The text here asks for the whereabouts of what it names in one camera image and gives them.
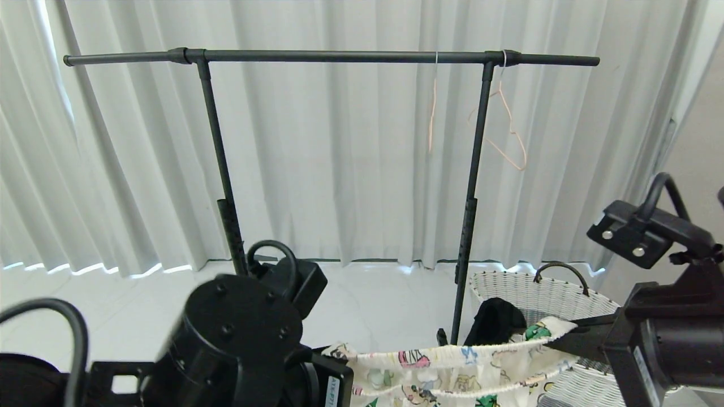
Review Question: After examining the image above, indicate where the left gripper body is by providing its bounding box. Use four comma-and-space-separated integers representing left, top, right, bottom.
300, 352, 355, 407

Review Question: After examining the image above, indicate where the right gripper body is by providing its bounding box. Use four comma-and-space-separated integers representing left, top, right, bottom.
602, 266, 724, 407

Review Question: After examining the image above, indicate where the cream printed garment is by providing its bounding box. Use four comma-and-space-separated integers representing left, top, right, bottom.
322, 317, 579, 407

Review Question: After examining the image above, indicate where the black garment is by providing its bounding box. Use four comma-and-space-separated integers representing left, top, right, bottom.
464, 298, 528, 347

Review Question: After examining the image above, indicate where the pink clothes hanger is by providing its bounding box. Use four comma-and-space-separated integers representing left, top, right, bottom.
428, 52, 439, 153
467, 51, 528, 172

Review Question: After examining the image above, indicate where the white laundry basket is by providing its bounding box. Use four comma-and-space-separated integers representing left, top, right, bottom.
469, 261, 679, 407

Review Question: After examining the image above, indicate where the black clothes rack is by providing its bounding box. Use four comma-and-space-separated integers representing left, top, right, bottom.
63, 48, 600, 345

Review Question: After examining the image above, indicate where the white curtain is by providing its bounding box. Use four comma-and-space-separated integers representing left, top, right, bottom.
0, 0, 708, 278

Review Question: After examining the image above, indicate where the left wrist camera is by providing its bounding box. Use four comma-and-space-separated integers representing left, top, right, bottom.
249, 257, 329, 321

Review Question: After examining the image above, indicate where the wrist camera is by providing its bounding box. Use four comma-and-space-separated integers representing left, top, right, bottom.
249, 257, 329, 321
587, 198, 724, 269

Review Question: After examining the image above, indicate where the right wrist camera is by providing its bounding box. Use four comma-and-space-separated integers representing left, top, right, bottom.
587, 198, 724, 269

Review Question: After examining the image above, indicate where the black cable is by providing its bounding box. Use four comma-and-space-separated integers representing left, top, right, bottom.
247, 240, 299, 300
638, 172, 692, 222
0, 298, 90, 407

